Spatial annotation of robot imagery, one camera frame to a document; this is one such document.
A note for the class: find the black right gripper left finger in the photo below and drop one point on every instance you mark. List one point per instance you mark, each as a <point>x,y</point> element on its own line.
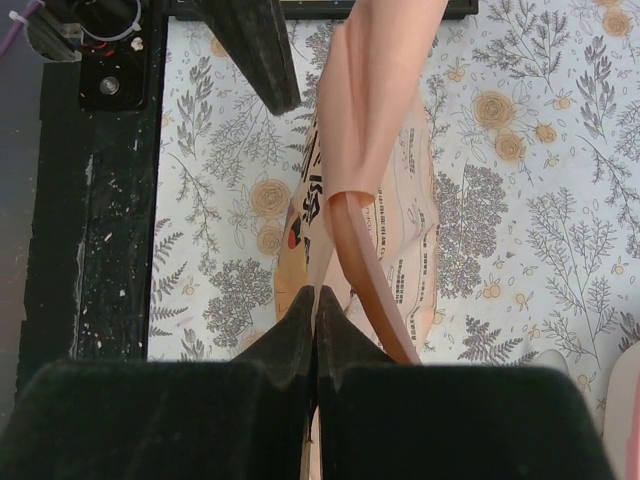
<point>247,418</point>

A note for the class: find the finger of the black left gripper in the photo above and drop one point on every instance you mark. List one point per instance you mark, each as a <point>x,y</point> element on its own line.
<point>255,36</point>

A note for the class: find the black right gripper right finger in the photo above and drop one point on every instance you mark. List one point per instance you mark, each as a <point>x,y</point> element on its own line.
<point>382,420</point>

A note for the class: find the orange cat litter bag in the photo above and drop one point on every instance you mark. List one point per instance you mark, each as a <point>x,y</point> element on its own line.
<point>363,219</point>

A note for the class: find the pink cat litter box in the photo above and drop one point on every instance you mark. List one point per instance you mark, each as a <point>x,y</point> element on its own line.
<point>621,419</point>

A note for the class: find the floral patterned table mat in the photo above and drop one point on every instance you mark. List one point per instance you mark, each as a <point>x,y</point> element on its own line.
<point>518,234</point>

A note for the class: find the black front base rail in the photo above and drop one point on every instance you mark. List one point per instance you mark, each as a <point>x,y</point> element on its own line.
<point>87,292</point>

